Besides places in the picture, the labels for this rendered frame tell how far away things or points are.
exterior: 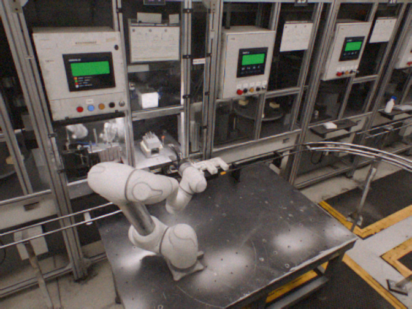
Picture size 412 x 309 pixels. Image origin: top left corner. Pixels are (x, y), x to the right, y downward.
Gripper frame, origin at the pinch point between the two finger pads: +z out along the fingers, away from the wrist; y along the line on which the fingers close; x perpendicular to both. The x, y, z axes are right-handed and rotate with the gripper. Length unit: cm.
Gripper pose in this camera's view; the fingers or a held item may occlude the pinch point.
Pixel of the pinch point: (171, 152)
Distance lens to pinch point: 197.1
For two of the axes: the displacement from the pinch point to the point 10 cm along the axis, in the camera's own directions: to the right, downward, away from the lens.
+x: -8.7, 2.1, -4.5
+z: -4.9, -4.8, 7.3
